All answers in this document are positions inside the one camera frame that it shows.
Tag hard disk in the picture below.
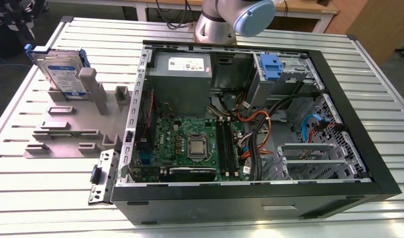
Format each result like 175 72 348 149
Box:
24 43 91 102

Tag blue data wire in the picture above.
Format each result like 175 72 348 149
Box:
301 113 333 145

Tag red black power wire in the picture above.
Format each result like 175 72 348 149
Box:
316 120 347 134

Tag grey metal disk bay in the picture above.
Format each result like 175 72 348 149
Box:
276 142 357 180

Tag black office chair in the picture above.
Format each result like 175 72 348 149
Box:
0 24 27 59

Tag grey parts rack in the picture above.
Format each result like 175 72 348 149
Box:
24 67 136 160

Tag green RAM stick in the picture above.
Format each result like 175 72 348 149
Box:
47 132 81 138

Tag grey power supply unit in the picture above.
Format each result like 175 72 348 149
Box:
145 52 213 119

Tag green motherboard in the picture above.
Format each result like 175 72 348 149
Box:
132 116 252 183

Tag black CPU socket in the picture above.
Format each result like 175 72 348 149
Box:
185 133 212 163

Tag silver CPU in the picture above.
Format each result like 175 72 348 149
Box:
189 139 208 157

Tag blue drive latch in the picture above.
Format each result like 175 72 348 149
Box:
259 53 284 81

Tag grey metal drive cage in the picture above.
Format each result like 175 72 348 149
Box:
245 52 323 110

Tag black RAM slot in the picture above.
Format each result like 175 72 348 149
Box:
224 117 240 177
216 117 231 178

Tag black graphics card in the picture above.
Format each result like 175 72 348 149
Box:
159 166 219 183

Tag wooden desk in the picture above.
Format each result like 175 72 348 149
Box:
273 0 340 34

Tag black PC case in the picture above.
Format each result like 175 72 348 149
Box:
111 39 404 226

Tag blue floor cable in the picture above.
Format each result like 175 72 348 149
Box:
0 63 36 73

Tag silver expansion slot bracket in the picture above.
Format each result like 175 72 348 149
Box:
88 149 120 206

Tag yellow black wires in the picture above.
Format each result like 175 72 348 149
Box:
207 103 231 117

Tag orange wire bundle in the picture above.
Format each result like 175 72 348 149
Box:
236 111 275 162

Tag black wire bundle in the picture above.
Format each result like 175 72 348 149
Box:
247 92 323 180

